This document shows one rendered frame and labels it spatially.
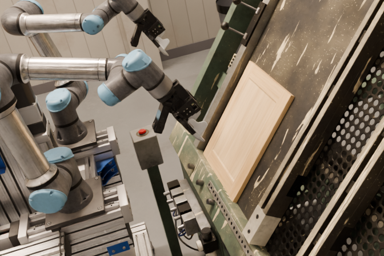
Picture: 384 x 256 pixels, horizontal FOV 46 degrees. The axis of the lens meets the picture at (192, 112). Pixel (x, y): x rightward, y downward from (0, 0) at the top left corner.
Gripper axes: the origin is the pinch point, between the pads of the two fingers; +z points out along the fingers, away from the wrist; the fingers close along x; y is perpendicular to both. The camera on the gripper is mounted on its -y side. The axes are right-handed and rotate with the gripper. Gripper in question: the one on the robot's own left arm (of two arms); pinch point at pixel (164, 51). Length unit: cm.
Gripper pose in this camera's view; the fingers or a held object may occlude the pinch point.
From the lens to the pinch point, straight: 206.3
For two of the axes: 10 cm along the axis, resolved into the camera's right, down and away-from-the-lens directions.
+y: 7.6, -6.3, -1.4
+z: 6.1, 6.2, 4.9
